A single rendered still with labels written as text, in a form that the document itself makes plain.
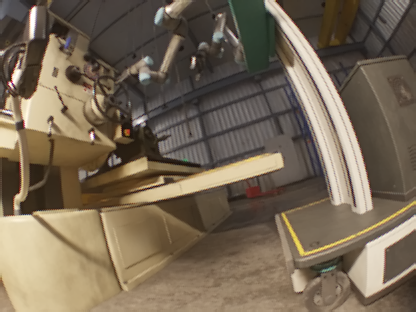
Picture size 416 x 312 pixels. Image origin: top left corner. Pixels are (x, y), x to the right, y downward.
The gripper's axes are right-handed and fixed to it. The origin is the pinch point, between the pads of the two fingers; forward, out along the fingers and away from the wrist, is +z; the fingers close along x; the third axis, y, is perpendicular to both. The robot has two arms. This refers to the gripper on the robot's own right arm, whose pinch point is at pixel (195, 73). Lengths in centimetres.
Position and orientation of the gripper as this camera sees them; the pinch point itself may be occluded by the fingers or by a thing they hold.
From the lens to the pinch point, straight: 131.2
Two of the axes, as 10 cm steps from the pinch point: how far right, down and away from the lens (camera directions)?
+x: 2.1, 2.8, 9.4
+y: 9.6, 1.2, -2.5
